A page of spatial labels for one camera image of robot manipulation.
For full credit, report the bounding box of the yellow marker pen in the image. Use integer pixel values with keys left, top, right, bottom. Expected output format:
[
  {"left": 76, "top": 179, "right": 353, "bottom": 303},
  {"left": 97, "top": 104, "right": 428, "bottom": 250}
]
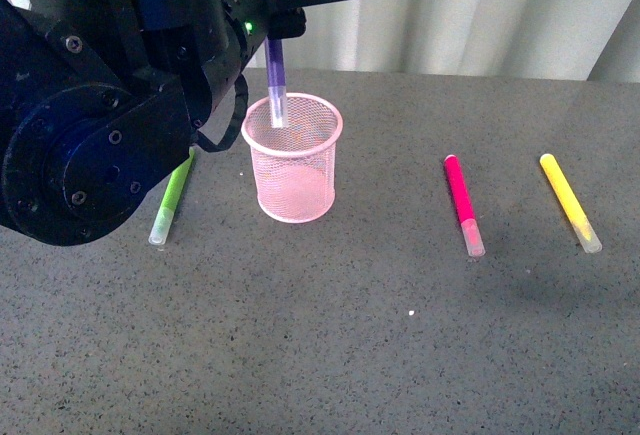
[{"left": 539, "top": 153, "right": 603, "bottom": 254}]

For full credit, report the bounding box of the pink mesh cup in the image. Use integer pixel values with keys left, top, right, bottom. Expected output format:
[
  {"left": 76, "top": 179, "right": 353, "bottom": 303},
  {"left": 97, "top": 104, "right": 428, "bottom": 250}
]
[{"left": 241, "top": 93, "right": 343, "bottom": 224}]

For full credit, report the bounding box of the purple marker pen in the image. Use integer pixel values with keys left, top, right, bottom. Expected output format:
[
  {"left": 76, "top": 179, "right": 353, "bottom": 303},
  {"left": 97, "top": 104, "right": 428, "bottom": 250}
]
[{"left": 265, "top": 39, "right": 288, "bottom": 128}]

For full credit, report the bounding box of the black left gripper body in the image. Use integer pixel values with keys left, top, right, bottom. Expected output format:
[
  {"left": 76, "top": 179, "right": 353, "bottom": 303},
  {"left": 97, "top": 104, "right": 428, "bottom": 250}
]
[{"left": 199, "top": 0, "right": 307, "bottom": 121}]

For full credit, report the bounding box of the pink marker pen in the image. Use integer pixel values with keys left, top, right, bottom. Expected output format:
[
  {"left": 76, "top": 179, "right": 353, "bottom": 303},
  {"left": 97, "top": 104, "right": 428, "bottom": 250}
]
[{"left": 443, "top": 154, "right": 486, "bottom": 258}]

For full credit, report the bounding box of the black flat cable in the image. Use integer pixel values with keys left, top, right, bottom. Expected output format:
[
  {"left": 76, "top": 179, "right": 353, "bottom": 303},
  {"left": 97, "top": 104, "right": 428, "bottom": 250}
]
[{"left": 192, "top": 73, "right": 250, "bottom": 153}]

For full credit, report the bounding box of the white pleated curtain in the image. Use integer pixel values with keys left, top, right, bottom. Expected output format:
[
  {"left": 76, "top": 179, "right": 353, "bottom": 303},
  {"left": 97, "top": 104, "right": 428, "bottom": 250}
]
[{"left": 239, "top": 0, "right": 640, "bottom": 82}]

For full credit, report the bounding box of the green marker pen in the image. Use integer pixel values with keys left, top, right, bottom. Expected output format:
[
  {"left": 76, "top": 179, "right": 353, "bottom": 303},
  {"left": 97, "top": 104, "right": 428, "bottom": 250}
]
[{"left": 148, "top": 148, "right": 195, "bottom": 246}]

